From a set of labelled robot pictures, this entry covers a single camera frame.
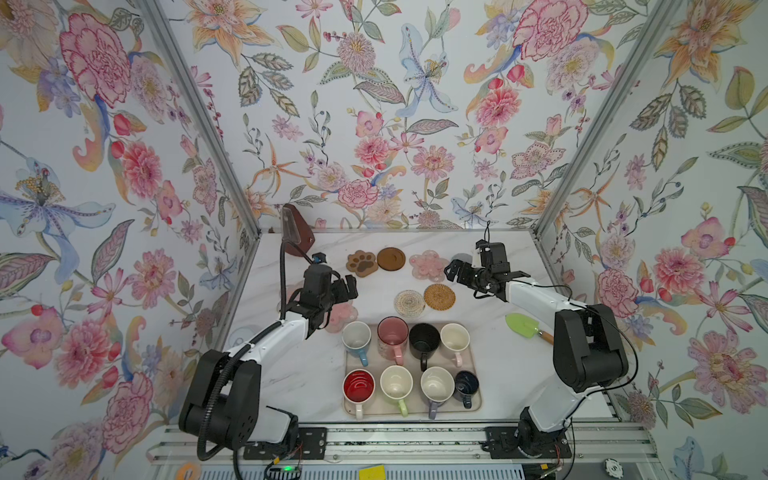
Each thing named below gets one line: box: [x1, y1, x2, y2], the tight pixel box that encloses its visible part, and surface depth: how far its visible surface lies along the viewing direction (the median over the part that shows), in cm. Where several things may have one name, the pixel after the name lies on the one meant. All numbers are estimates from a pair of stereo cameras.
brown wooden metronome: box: [282, 203, 315, 257], surface depth 109 cm
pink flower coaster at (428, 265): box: [409, 250, 449, 282], surface depth 112 cm
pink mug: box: [377, 316, 409, 366], surface depth 85 cm
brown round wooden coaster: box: [377, 247, 406, 271], surface depth 115 cm
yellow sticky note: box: [359, 465, 385, 480], surface depth 70 cm
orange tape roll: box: [176, 462, 201, 480], surface depth 72 cm
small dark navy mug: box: [454, 370, 479, 409], surface depth 80 cm
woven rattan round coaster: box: [423, 283, 456, 311], surface depth 103 cm
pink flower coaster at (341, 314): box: [326, 302, 358, 333], surface depth 100 cm
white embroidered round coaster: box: [394, 290, 426, 318], surface depth 102 cm
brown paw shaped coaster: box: [346, 250, 378, 278], surface depth 113 cm
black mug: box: [409, 323, 441, 372], surface depth 86 cm
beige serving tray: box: [344, 323, 482, 415], surface depth 83 cm
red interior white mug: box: [342, 368, 376, 420], surface depth 80 cm
